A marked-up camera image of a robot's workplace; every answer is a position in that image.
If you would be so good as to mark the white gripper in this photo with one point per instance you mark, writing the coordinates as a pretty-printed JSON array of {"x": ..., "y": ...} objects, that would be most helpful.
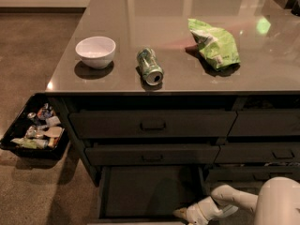
[{"x": 198, "y": 212}]

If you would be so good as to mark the dark drawer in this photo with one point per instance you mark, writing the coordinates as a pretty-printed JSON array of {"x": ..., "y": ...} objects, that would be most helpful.
[
  {"x": 266, "y": 123},
  {"x": 261, "y": 152},
  {"x": 245, "y": 174},
  {"x": 143, "y": 154},
  {"x": 151, "y": 124},
  {"x": 147, "y": 193}
]

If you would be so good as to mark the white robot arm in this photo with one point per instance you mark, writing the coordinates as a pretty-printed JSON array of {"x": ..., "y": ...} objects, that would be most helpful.
[{"x": 278, "y": 203}]

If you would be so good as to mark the green soda can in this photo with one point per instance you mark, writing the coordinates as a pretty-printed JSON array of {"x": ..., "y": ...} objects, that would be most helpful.
[{"x": 152, "y": 73}]

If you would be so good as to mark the white crumpled paper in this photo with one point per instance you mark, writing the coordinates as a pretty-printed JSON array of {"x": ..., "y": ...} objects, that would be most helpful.
[{"x": 53, "y": 121}]

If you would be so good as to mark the black trash bin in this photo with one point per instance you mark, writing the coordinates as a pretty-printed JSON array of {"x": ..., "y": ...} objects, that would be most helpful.
[{"x": 22, "y": 127}]

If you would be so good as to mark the green wrapper in bin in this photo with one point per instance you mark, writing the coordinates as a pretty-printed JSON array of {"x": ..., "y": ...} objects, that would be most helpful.
[{"x": 30, "y": 143}]

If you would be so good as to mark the colourful snack wrapper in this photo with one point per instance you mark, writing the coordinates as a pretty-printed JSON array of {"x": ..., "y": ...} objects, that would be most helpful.
[{"x": 45, "y": 112}]

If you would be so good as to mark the green chip bag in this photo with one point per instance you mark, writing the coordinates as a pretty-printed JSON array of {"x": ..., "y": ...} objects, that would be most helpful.
[{"x": 215, "y": 45}]

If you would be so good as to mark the crushed silver can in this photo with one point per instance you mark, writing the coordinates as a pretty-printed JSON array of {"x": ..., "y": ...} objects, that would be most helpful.
[{"x": 33, "y": 117}]

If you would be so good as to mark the white ceramic bowl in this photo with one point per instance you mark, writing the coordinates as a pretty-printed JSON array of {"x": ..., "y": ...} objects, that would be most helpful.
[{"x": 96, "y": 52}]

